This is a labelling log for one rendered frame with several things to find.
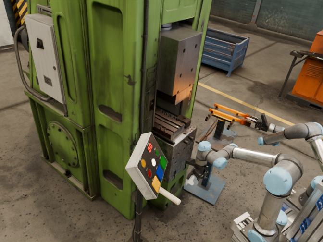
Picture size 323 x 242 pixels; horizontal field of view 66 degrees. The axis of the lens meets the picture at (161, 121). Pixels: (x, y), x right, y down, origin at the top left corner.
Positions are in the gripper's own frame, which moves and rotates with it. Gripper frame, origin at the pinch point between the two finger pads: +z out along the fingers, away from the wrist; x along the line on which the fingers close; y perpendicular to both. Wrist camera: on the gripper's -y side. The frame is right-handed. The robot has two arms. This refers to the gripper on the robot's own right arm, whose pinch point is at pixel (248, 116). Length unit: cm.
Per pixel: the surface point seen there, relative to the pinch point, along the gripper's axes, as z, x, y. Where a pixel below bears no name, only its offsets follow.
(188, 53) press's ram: 43, -59, -65
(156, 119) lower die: 64, -59, 1
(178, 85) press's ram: 43, -67, -43
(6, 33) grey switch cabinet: 557, 77, 65
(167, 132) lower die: 48, -67, 2
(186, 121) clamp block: 43, -42, 2
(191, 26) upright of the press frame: 57, -32, -76
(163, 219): 34, -77, 100
